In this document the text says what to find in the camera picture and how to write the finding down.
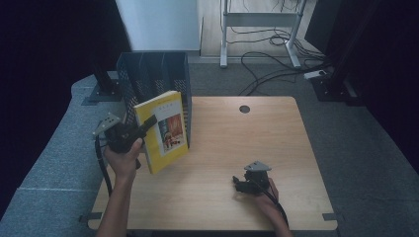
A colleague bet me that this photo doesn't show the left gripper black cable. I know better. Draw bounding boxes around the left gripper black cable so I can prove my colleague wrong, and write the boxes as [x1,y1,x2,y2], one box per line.
[94,133,114,198]

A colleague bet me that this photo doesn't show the long black floor cable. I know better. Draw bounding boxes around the long black floor cable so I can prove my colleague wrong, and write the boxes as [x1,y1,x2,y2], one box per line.
[238,50,331,98]

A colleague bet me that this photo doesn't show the dark curtain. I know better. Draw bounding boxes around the dark curtain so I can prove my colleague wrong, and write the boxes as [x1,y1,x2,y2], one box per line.
[0,0,133,220]
[303,0,419,174]

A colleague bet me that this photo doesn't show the white panel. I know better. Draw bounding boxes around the white panel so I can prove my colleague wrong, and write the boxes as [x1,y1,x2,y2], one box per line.
[115,0,203,53]

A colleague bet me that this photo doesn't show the white metal desk frame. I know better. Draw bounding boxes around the white metal desk frame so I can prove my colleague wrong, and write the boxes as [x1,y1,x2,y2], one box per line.
[219,0,309,69]

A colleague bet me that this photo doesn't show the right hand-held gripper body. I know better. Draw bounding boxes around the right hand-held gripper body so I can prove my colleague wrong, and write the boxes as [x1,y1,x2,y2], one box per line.
[243,160,273,195]

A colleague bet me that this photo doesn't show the dark perforated file rack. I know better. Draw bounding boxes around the dark perforated file rack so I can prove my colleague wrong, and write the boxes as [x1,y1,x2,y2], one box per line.
[116,51,194,149]

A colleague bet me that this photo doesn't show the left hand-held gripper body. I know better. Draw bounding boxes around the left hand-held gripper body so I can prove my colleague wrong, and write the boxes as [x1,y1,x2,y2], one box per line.
[92,112,143,154]

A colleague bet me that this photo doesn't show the white power strip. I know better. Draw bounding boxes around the white power strip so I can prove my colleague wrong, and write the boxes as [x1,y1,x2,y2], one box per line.
[302,69,327,81]

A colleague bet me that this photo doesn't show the person's right hand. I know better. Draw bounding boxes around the person's right hand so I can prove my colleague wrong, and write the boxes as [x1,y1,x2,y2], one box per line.
[253,178,281,215]

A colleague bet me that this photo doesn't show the coiled black floor cable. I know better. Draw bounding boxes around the coiled black floor cable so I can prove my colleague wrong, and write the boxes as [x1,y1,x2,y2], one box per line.
[226,26,325,47]

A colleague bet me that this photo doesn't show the black metal stand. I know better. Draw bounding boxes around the black metal stand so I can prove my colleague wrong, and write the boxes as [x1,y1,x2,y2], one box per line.
[310,0,383,108]
[81,61,124,107]

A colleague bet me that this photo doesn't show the person's left hand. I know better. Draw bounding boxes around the person's left hand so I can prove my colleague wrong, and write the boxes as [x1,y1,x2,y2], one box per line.
[104,137,144,181]

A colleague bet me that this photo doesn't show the yellow book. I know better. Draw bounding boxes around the yellow book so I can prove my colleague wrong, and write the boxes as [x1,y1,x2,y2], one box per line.
[132,90,190,176]

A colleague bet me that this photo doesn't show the hanging black cables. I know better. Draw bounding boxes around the hanging black cables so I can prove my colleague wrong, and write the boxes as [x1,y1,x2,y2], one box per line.
[241,0,308,15]

